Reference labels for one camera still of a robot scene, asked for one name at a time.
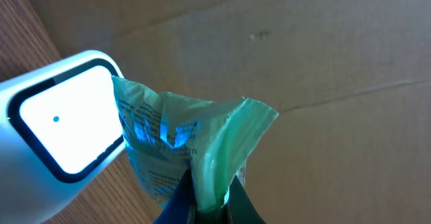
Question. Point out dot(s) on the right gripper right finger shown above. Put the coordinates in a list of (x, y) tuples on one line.
[(240, 209)]

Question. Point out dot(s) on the teal snack packet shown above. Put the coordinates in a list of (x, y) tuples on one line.
[(167, 134)]

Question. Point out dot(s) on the white barcode scanner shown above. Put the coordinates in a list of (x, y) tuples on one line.
[(60, 128)]

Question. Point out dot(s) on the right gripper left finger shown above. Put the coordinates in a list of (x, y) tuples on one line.
[(181, 202)]

